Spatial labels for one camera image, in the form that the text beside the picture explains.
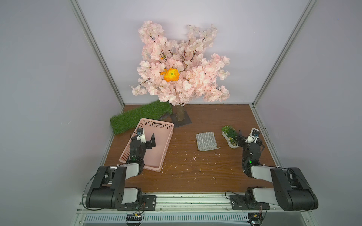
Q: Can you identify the dark metal tree base plate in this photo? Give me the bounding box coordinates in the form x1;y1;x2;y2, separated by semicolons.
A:
170;111;192;128

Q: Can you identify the grey striped dishcloth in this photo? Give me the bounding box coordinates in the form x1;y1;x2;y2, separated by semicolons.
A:
196;132;220;152

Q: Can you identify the aluminium frame corner post right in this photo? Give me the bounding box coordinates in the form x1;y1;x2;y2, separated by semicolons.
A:
251;0;317;108

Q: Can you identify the white pot succulent plant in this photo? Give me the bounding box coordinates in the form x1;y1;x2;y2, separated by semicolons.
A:
222;125;238;149

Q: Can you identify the orange artificial flower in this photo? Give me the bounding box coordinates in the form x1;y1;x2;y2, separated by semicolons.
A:
160;68;180;82

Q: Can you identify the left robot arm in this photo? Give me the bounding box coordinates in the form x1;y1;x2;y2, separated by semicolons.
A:
82;132;156;211

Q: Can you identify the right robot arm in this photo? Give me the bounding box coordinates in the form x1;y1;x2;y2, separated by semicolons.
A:
237;129;319;211

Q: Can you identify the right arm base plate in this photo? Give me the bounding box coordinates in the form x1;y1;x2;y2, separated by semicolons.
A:
229;195;270;211

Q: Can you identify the aluminium front rail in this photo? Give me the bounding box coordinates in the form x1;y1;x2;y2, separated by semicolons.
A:
75;192;312;214

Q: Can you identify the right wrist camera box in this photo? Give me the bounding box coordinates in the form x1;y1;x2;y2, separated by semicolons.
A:
246;128;261;143

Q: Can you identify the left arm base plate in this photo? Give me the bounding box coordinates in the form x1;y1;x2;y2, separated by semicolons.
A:
117;195;157;212

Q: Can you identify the pink cherry blossom tree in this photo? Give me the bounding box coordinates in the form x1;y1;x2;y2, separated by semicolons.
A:
132;21;230;107

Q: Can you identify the pink perforated plastic basket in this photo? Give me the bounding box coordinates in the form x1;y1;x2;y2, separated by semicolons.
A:
133;118;174;172

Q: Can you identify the aluminium frame corner post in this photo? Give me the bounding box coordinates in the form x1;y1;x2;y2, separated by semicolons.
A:
69;0;125;109
251;0;317;108

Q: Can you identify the green artificial grass mat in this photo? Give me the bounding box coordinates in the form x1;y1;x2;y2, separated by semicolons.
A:
110;100;173;135

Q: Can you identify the aluminium frame corner post left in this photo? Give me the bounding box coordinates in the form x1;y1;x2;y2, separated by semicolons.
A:
69;0;125;109

